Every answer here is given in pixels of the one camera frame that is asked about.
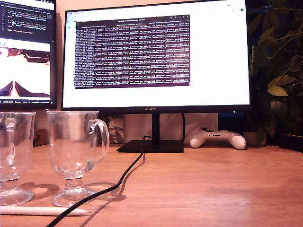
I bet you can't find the small clear glass cup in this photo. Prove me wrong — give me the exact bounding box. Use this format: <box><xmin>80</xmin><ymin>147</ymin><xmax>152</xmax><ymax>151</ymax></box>
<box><xmin>46</xmin><ymin>111</ymin><xmax>110</xmax><ymax>208</ymax></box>
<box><xmin>0</xmin><ymin>111</ymin><xmax>36</xmax><ymax>207</ymax></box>

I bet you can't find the white pen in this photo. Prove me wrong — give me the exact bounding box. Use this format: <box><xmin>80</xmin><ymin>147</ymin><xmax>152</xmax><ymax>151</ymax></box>
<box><xmin>0</xmin><ymin>206</ymin><xmax>91</xmax><ymax>216</ymax></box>

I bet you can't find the grey patterned packet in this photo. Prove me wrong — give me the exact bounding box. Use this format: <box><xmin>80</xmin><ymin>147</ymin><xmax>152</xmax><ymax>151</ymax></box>
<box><xmin>106</xmin><ymin>113</ymin><xmax>125</xmax><ymax>144</ymax></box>

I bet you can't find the black Huawei monitor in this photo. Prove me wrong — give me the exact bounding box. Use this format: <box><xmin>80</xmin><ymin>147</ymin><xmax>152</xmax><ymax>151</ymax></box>
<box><xmin>61</xmin><ymin>0</ymin><xmax>252</xmax><ymax>154</ymax></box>

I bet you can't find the dark blue box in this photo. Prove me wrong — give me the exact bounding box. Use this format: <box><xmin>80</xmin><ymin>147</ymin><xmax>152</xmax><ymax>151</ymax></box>
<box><xmin>217</xmin><ymin>112</ymin><xmax>246</xmax><ymax>132</ymax></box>

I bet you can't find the white game controller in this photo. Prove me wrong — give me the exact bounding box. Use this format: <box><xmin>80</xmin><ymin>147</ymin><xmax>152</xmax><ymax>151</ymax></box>
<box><xmin>189</xmin><ymin>127</ymin><xmax>247</xmax><ymax>150</ymax></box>

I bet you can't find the pale plant pot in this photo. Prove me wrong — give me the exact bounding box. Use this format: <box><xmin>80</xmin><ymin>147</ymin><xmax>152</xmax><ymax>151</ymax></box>
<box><xmin>243</xmin><ymin>131</ymin><xmax>267</xmax><ymax>147</ymax></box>

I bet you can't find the brown cardboard box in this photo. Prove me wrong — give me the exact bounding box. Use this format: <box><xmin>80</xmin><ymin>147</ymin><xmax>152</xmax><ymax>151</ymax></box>
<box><xmin>33</xmin><ymin>129</ymin><xmax>48</xmax><ymax>148</ymax></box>

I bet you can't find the green leafy plant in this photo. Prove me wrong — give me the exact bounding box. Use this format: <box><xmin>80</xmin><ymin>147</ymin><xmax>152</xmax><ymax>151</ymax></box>
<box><xmin>247</xmin><ymin>0</ymin><xmax>303</xmax><ymax>142</ymax></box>

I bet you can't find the dark low planter box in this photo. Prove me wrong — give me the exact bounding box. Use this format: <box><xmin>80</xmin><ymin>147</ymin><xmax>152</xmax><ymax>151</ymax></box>
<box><xmin>267</xmin><ymin>132</ymin><xmax>303</xmax><ymax>153</ymax></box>

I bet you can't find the black ASUS monitor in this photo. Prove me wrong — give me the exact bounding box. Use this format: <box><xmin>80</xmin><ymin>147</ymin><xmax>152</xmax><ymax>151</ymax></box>
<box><xmin>0</xmin><ymin>0</ymin><xmax>58</xmax><ymax>110</ymax></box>

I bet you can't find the hanging black cable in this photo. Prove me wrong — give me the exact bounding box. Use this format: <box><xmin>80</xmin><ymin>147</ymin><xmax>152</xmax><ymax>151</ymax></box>
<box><xmin>181</xmin><ymin>113</ymin><xmax>187</xmax><ymax>142</ymax></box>

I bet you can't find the thick black table cable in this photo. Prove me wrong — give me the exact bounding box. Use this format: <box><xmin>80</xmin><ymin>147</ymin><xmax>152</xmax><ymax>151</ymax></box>
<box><xmin>46</xmin><ymin>135</ymin><xmax>153</xmax><ymax>227</ymax></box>

